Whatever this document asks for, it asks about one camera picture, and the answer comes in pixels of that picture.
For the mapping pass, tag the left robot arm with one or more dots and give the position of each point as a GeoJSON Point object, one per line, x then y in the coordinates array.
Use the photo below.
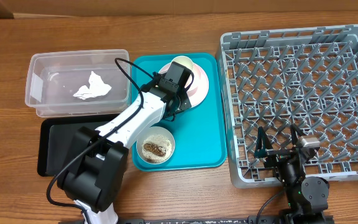
{"type": "Point", "coordinates": [96, 160]}

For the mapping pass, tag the grey bowl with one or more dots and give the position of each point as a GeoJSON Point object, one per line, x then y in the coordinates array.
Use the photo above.
{"type": "Point", "coordinates": [152, 131]}

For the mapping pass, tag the white napkin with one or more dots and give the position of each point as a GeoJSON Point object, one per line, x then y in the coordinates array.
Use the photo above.
{"type": "Point", "coordinates": [95, 89]}

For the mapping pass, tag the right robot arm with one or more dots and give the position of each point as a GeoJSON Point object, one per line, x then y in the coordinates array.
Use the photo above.
{"type": "Point", "coordinates": [307, 196]}

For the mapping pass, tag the clear plastic bin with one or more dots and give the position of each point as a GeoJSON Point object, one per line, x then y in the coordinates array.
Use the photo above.
{"type": "Point", "coordinates": [54, 77]}

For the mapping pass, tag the teal serving tray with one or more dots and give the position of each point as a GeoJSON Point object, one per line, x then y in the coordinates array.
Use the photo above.
{"type": "Point", "coordinates": [199, 132]}

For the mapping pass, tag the white rice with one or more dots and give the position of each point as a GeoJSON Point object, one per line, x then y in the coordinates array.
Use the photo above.
{"type": "Point", "coordinates": [160, 140]}

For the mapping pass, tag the white cup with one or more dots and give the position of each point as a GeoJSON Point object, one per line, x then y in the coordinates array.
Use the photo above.
{"type": "Point", "coordinates": [184, 61]}

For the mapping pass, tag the pink bowl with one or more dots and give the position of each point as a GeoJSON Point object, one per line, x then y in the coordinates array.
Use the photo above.
{"type": "Point", "coordinates": [196, 84]}

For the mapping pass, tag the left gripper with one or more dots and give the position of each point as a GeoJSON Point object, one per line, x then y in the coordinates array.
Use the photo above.
{"type": "Point", "coordinates": [186, 101]}

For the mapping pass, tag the brown food piece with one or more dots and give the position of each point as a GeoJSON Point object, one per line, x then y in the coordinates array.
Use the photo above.
{"type": "Point", "coordinates": [155, 149]}

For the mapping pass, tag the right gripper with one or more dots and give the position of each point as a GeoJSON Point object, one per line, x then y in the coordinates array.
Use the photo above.
{"type": "Point", "coordinates": [278, 153]}

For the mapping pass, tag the white round plate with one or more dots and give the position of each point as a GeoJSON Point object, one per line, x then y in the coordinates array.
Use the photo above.
{"type": "Point", "coordinates": [202, 91]}

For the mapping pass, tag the black tray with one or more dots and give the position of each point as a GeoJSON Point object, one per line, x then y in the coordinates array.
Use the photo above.
{"type": "Point", "coordinates": [55, 138]}

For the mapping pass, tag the grey dishwasher rack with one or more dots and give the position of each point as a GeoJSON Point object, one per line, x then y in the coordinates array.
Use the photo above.
{"type": "Point", "coordinates": [271, 79]}

